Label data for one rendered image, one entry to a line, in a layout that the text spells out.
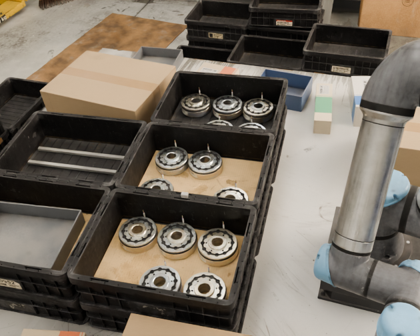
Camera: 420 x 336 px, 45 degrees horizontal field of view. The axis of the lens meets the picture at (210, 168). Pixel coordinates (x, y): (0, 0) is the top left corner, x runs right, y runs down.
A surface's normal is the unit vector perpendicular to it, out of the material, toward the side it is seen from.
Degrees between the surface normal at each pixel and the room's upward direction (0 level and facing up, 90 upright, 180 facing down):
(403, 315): 0
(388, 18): 72
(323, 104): 0
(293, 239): 0
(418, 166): 90
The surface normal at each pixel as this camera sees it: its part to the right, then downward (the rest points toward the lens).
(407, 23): -0.33, 0.39
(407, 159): -0.31, 0.66
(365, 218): -0.07, 0.24
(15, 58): -0.07, -0.74
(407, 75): -0.59, 0.15
